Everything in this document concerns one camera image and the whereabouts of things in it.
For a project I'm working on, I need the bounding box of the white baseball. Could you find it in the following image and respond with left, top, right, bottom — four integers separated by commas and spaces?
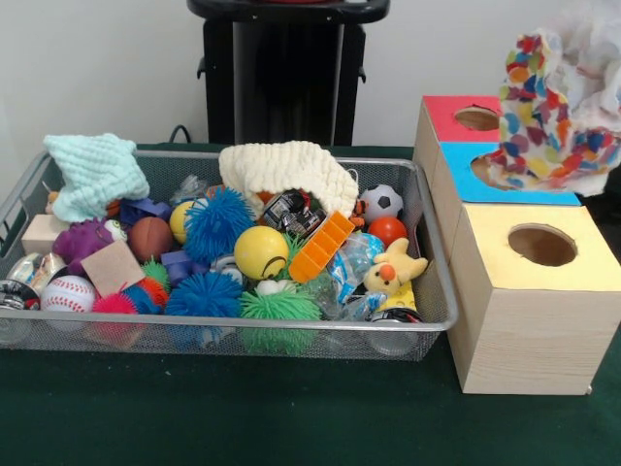
40, 275, 97, 314

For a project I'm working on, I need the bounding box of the yellow ball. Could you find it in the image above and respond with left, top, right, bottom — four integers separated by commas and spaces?
233, 225, 290, 282

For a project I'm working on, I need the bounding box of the cream knitted cloth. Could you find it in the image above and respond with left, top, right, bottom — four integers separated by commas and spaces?
217, 140, 360, 218

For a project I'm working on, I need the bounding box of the white paper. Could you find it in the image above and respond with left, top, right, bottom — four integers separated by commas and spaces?
477, 7, 621, 199

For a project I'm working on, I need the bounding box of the black cable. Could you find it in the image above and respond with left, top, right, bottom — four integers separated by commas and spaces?
168, 123, 206, 145

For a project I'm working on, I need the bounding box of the shallow mesh bin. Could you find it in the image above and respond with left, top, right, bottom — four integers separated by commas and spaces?
0, 148, 461, 363

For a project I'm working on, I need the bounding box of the orange plastic brick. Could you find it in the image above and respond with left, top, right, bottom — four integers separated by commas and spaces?
289, 209, 356, 285

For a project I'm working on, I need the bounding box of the mint knitted cloth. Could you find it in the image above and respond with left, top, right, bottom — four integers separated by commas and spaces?
43, 132, 151, 223

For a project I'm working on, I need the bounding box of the green spiky ball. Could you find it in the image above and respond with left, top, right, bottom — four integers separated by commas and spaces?
237, 285, 323, 356

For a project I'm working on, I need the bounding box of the dark green tablecloth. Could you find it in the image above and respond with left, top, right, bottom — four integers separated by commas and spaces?
0, 142, 621, 466

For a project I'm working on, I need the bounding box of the blue spiky ball with eyes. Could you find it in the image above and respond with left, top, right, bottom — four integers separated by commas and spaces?
182, 186, 258, 266

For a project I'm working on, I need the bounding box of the wooden box with three holes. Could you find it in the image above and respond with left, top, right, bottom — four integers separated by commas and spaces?
412, 94, 621, 397

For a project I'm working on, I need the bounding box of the yellow plush toy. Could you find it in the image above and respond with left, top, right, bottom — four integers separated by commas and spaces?
363, 237, 429, 298

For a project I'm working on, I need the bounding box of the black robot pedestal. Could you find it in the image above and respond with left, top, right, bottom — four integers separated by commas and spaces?
186, 0, 392, 147

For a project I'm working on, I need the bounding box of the black white soccer ball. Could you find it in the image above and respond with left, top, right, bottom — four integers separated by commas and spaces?
359, 183, 405, 225

